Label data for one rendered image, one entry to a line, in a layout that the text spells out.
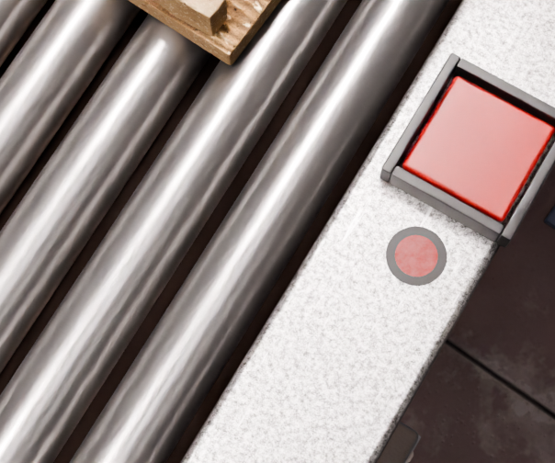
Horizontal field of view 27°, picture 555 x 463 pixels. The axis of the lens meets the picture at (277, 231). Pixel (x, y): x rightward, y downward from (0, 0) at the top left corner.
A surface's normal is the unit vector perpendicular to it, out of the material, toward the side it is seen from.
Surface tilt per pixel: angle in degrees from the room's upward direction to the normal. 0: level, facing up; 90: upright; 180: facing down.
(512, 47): 0
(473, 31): 0
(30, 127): 40
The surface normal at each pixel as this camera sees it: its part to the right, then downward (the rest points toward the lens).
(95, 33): 0.54, 0.12
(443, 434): -0.02, -0.25
